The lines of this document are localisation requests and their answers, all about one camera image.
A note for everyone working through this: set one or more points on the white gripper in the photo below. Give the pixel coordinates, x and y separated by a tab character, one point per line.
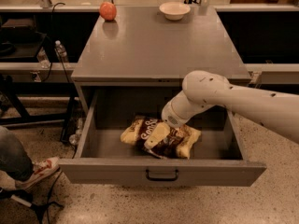
169	116

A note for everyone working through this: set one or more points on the brown chip bag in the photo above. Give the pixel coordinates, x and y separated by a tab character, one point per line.
177	145

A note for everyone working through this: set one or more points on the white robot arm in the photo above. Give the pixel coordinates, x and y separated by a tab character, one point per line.
201	91

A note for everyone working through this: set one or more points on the plastic bottle on floor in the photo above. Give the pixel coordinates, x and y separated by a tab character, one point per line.
74	138

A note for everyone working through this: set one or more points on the grey metal cabinet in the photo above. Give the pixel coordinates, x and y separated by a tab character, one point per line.
143	47

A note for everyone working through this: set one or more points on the white and red sneaker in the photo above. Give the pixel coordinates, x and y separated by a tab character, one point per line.
41	170

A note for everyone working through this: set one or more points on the white ceramic bowl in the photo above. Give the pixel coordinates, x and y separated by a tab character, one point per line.
174	11

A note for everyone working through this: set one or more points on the clear plastic water bottle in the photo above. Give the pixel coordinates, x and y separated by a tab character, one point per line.
61	52

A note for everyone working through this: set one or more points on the orange round fruit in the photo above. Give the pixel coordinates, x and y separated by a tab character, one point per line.
108	11

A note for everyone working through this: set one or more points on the blue jeans leg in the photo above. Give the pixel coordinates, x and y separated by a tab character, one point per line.
13	158

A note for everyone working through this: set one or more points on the black tripod stand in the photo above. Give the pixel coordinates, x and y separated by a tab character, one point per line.
22	197

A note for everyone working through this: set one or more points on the black drawer handle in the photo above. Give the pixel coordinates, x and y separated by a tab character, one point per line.
163	176

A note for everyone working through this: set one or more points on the black table frame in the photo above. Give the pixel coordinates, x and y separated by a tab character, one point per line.
22	75

